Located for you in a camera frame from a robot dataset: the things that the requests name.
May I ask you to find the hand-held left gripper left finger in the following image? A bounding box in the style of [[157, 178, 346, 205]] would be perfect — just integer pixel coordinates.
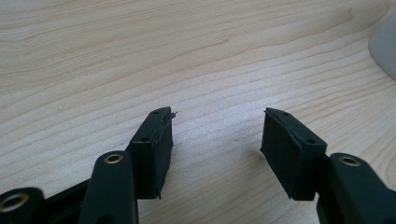
[[125, 105, 177, 201]]

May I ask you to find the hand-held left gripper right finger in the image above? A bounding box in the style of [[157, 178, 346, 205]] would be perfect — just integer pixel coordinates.
[[260, 106, 329, 202]]

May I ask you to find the white cup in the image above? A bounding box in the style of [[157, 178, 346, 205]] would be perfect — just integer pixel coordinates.
[[367, 8, 396, 82]]

